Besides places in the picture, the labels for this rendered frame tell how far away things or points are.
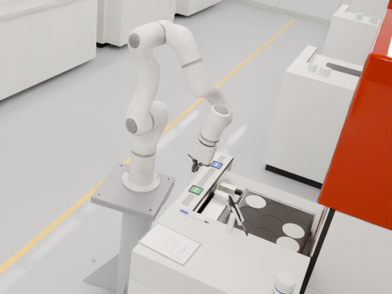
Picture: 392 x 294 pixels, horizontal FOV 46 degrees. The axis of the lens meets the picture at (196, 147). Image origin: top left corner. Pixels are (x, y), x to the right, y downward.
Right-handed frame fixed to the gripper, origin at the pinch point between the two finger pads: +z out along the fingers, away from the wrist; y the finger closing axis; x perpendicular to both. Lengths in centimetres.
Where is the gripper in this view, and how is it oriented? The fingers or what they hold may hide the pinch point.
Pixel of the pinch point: (195, 167)
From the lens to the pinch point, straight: 202.2
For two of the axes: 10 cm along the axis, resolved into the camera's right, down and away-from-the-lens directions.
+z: -3.3, 7.6, 5.5
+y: -8.5, -4.9, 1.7
